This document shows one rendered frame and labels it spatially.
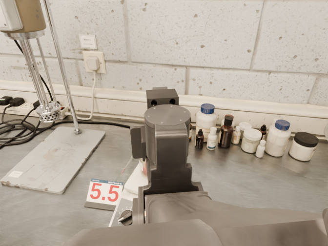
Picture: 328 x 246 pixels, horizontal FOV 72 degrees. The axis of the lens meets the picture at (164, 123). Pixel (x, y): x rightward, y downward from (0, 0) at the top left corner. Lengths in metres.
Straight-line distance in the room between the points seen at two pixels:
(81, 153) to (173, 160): 0.56
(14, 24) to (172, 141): 0.47
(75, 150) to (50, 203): 0.21
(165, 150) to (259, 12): 0.65
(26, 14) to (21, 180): 0.44
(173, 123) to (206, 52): 0.60
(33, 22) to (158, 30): 0.40
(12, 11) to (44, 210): 0.46
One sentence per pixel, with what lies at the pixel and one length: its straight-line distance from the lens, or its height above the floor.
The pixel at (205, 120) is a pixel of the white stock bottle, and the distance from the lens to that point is 0.77.
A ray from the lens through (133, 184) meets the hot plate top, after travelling 0.55.
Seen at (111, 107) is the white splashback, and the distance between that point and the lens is 0.96.
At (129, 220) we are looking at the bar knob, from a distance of 0.54.
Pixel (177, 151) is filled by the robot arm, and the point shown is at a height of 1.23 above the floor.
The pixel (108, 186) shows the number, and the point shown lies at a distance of 0.63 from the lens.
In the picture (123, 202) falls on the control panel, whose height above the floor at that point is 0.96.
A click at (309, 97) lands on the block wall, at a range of 0.96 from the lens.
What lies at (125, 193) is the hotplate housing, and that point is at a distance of 0.56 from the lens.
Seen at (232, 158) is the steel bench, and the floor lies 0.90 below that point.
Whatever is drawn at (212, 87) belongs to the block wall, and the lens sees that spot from 0.88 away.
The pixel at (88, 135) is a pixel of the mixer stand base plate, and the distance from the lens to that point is 0.87.
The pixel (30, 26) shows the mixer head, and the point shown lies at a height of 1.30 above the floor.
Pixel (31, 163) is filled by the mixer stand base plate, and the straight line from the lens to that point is 0.82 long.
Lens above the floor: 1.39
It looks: 32 degrees down
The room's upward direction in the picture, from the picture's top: straight up
